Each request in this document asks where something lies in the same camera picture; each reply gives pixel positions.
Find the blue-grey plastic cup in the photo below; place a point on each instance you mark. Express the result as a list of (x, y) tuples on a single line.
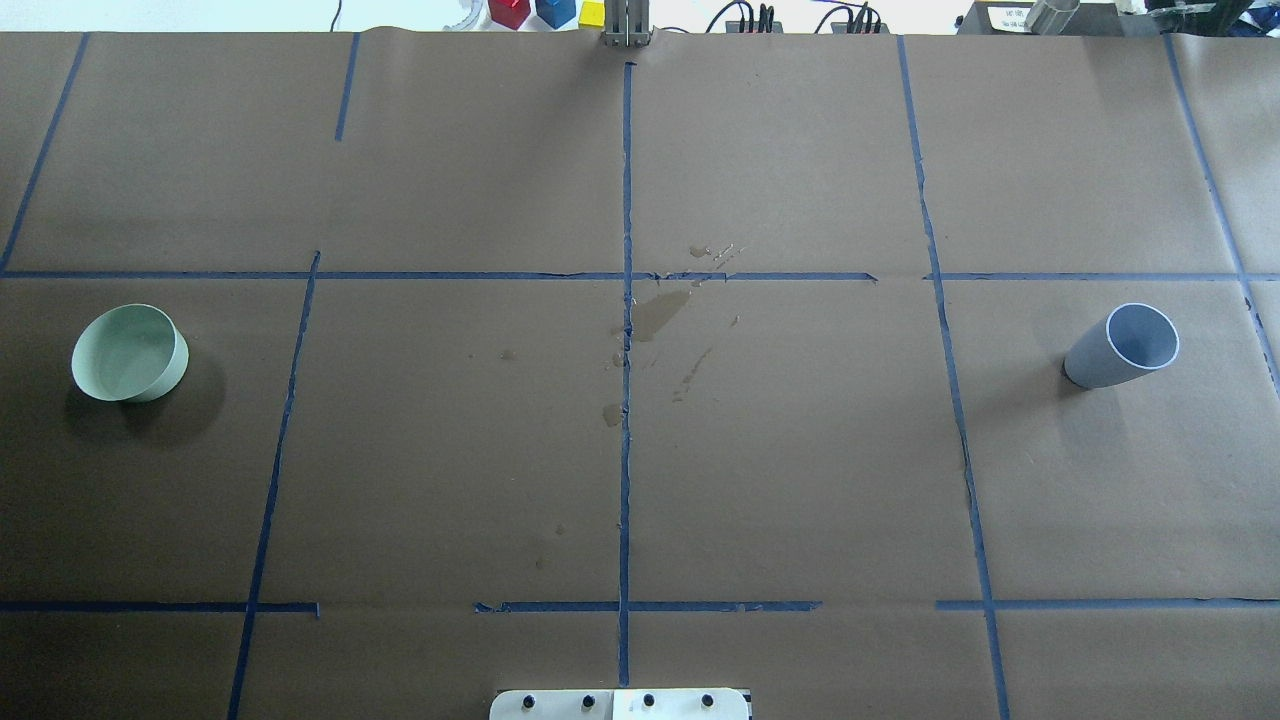
[(1132, 341)]

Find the mint green bowl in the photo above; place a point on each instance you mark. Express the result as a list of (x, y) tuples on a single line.
[(132, 354)]

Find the brown paper table cover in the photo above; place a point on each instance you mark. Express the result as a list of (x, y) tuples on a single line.
[(516, 361)]

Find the orange black power strip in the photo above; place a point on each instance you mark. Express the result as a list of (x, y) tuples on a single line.
[(744, 18)]

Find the yellow cube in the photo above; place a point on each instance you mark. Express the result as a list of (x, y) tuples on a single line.
[(591, 14)]

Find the blue cube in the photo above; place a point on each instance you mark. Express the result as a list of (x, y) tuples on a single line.
[(557, 14)]

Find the steel cylinder weight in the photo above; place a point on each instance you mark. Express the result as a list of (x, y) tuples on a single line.
[(1050, 17)]

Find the aluminium frame post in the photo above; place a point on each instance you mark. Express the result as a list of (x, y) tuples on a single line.
[(627, 23)]

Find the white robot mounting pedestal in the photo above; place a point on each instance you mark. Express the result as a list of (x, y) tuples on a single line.
[(623, 703)]

